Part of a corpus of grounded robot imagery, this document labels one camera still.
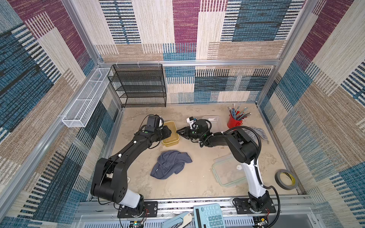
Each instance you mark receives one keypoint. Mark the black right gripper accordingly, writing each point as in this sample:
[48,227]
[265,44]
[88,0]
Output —
[188,132]

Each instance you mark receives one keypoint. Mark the teal calculator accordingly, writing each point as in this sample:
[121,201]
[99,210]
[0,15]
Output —
[208,216]

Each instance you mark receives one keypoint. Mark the grey tape roll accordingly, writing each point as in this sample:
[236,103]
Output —
[286,180]

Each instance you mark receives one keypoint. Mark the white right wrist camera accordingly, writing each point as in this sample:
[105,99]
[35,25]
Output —
[192,122]

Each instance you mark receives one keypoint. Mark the clear lid green rim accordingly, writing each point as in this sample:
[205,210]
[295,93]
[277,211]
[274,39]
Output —
[228,171]

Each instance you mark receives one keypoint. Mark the yellow lunch box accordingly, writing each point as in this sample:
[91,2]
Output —
[174,137]

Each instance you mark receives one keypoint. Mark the black mesh shelf rack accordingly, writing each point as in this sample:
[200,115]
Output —
[139,85]

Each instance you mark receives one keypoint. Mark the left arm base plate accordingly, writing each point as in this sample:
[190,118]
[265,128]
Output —
[147,209]

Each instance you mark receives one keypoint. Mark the grey striped cloth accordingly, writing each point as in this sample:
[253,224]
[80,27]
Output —
[261,133]

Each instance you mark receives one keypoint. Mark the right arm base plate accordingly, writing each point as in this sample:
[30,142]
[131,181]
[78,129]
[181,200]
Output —
[251,206]

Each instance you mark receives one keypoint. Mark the red pencil cup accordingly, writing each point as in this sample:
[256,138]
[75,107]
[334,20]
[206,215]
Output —
[233,122]

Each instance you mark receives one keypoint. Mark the dark blue cloth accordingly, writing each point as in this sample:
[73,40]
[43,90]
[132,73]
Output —
[169,163]

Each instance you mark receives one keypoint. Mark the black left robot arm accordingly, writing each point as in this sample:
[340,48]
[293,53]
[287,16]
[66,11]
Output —
[110,175]

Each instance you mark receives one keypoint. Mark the light blue handheld device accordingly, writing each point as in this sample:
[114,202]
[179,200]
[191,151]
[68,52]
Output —
[180,221]

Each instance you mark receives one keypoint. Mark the white wire basket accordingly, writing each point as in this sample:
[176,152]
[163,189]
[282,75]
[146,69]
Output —
[85,104]

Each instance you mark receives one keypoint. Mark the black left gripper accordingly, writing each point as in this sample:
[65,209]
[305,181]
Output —
[166,130]

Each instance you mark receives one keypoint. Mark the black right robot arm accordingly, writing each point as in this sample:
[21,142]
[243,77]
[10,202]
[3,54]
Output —
[245,145]

